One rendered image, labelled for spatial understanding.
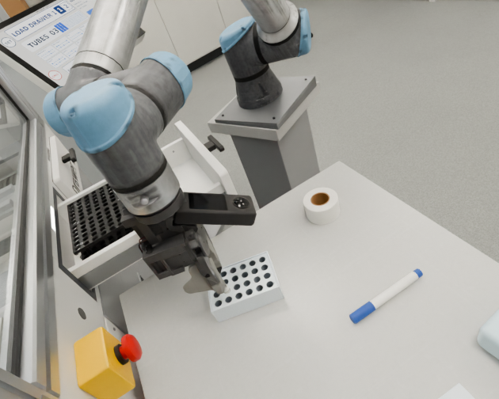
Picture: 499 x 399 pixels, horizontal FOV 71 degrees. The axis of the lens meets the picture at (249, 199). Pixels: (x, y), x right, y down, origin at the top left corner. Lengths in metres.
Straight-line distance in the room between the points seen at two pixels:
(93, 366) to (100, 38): 0.46
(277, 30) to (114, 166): 0.68
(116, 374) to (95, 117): 0.33
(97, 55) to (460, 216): 1.54
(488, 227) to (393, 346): 1.22
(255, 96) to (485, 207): 1.15
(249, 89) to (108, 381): 0.86
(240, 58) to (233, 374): 0.82
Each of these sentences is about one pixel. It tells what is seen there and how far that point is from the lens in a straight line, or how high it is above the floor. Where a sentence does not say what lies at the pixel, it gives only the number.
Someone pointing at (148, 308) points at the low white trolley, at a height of 0.76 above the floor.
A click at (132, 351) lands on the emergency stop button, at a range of 0.55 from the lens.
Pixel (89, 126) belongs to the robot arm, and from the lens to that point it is 0.39.
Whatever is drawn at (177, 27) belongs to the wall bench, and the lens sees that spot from 3.92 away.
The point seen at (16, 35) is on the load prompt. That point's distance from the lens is 1.53.
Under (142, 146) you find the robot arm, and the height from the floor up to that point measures 1.12.
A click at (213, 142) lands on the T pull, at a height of 0.91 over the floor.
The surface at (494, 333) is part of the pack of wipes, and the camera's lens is 0.56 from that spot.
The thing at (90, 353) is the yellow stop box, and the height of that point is 0.91.
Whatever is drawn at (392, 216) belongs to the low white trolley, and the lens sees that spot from 0.73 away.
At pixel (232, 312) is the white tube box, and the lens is 0.64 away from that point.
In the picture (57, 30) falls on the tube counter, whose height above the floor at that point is 1.11.
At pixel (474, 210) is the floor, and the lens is 1.80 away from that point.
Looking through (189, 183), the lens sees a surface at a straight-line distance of 0.83.
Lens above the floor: 1.30
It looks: 40 degrees down
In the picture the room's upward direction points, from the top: 22 degrees counter-clockwise
